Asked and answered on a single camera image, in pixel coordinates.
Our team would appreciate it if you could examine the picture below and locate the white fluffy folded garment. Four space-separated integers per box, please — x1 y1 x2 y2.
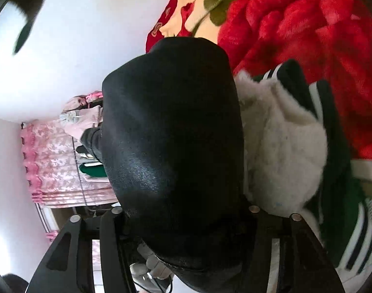
234 70 329 218

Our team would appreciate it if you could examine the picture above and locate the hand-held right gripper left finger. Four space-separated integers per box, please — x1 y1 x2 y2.
27 207 135 293

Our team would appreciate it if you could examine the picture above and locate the pink hooded garment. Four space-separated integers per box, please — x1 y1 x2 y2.
62 90 105 140

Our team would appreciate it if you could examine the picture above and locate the pink patterned curtain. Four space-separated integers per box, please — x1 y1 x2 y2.
20 118 120 243

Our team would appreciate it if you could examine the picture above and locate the red floral blanket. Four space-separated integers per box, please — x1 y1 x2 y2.
145 0 372 161

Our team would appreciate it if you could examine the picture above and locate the green jacket with striped trim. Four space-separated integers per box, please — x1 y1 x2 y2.
253 59 372 290

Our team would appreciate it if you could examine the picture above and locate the black leather jacket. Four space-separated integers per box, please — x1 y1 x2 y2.
101 37 250 293

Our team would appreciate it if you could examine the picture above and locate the black hanging garment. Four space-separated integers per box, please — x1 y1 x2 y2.
80 127 103 163

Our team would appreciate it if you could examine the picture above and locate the green hanging garment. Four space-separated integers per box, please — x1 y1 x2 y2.
79 162 110 180

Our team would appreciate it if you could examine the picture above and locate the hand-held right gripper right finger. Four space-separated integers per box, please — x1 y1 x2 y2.
249 206 346 293

